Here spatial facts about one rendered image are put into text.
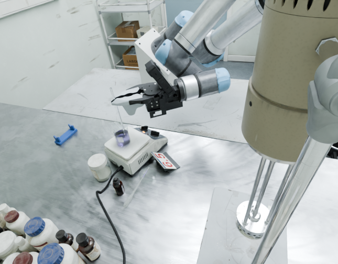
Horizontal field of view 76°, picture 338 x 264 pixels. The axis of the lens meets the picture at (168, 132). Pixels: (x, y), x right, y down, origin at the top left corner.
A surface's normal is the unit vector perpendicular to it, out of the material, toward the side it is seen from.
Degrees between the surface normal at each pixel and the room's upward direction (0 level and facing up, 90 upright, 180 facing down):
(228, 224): 0
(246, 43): 90
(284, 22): 90
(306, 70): 90
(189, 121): 0
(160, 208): 0
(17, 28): 90
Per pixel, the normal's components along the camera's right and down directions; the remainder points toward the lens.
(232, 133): -0.09, -0.75
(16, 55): 0.94, 0.16
